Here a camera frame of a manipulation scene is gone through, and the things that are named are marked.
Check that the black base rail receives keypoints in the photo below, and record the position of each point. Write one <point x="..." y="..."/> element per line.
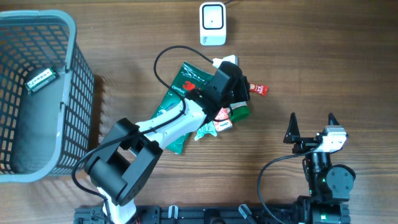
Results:
<point x="217" y="214"/>

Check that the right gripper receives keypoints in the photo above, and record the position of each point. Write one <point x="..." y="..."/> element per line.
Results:
<point x="293" y="135"/>

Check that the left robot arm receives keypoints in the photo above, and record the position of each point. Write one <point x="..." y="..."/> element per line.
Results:
<point x="125" y="159"/>

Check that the white teal tissue packet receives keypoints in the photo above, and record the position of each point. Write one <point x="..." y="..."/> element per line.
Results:
<point x="208" y="128"/>

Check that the green lidded jar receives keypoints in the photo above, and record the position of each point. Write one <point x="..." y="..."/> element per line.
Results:
<point x="238" y="111"/>

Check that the green 3M gloves packet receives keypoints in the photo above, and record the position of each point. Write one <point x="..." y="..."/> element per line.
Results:
<point x="188" y="77"/>

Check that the grey plastic mesh basket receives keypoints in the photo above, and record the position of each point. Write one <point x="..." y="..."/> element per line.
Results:
<point x="46" y="132"/>

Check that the white barcode scanner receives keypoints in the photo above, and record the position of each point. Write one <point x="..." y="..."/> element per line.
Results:
<point x="212" y="23"/>

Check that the green white gum pack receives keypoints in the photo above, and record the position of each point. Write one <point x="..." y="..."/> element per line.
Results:
<point x="40" y="80"/>

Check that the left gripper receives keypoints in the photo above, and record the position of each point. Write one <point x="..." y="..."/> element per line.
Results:
<point x="244" y="86"/>

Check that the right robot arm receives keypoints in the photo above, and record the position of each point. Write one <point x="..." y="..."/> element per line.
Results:
<point x="329" y="185"/>

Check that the red Nescafe stick sachet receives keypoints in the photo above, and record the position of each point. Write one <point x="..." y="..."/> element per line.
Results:
<point x="259" y="89"/>

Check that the red white small carton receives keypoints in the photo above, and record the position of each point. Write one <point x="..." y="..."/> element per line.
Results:
<point x="222" y="121"/>

